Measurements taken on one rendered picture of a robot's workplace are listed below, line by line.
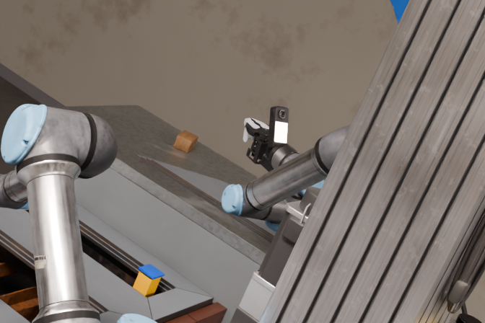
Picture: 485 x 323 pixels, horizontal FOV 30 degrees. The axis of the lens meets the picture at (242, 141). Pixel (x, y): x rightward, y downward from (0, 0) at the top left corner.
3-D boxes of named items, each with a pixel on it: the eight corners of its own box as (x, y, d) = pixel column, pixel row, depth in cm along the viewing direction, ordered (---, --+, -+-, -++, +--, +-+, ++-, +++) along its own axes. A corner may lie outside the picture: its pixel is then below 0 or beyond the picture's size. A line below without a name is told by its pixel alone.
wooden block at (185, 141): (187, 153, 336) (192, 141, 334) (172, 146, 336) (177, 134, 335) (193, 148, 345) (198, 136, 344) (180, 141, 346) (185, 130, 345)
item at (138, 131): (33, 117, 318) (37, 107, 317) (134, 113, 370) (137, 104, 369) (341, 317, 264) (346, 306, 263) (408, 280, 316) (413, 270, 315)
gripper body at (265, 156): (243, 153, 243) (265, 174, 234) (252, 125, 240) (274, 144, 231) (267, 155, 247) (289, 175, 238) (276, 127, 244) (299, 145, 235)
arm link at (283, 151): (283, 151, 228) (309, 153, 232) (274, 143, 231) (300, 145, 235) (274, 177, 230) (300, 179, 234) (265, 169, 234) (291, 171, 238)
